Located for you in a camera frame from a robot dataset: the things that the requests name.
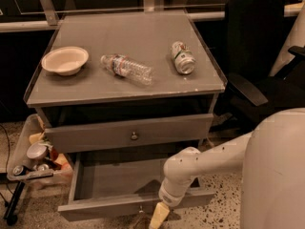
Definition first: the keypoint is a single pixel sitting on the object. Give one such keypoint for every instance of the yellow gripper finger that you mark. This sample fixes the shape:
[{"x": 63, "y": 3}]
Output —
[{"x": 160, "y": 213}]

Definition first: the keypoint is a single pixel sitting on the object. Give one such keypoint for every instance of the grey drawer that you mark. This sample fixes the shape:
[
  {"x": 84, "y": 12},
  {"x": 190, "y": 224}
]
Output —
[
  {"x": 101, "y": 188},
  {"x": 119, "y": 134}
]

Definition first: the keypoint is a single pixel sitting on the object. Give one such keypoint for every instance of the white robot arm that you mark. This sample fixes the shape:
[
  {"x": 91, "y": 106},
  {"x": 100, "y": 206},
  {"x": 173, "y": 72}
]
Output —
[{"x": 272, "y": 161}]

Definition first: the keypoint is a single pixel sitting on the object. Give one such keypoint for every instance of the grey top drawer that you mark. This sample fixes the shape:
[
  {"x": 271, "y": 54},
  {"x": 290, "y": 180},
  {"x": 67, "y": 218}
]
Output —
[{"x": 119, "y": 134}]

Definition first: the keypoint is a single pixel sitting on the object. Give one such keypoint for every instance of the grey drawer cabinet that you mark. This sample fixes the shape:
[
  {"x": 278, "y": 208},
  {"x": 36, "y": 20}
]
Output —
[{"x": 95, "y": 95}]

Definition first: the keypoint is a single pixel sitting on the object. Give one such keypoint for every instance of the clear plastic bin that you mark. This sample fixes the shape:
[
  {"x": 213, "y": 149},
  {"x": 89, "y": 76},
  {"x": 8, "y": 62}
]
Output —
[{"x": 35, "y": 161}]

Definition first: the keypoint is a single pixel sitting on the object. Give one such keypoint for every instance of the silver can in bin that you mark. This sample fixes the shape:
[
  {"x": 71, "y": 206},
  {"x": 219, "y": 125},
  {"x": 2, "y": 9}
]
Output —
[{"x": 37, "y": 151}]

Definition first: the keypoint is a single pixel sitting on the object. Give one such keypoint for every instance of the small silver can lid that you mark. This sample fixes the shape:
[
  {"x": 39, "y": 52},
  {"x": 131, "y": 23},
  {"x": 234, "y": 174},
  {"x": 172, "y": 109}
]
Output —
[{"x": 18, "y": 170}]

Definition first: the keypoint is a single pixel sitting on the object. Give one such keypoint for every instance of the black stand leg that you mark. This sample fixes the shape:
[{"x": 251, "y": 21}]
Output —
[{"x": 10, "y": 217}]

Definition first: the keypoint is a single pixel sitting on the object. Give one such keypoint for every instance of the green white soda can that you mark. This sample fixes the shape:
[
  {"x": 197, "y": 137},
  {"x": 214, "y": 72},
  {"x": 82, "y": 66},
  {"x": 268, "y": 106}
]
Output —
[{"x": 182, "y": 57}]

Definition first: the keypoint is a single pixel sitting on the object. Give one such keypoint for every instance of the clear plastic water bottle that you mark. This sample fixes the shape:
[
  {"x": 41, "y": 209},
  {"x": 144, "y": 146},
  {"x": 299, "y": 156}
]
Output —
[{"x": 125, "y": 67}]

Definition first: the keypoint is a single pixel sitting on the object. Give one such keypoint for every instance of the white paper bowl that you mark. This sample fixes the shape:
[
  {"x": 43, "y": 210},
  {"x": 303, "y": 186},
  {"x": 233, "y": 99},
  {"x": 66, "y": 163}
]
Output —
[{"x": 65, "y": 61}]

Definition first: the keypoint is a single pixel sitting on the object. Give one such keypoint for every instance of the metal railing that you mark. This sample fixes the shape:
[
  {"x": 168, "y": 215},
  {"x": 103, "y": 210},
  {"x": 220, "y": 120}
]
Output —
[{"x": 39, "y": 15}]

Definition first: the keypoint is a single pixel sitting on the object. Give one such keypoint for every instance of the black office chair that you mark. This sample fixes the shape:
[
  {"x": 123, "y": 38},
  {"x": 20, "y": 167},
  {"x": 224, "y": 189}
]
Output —
[{"x": 254, "y": 29}]

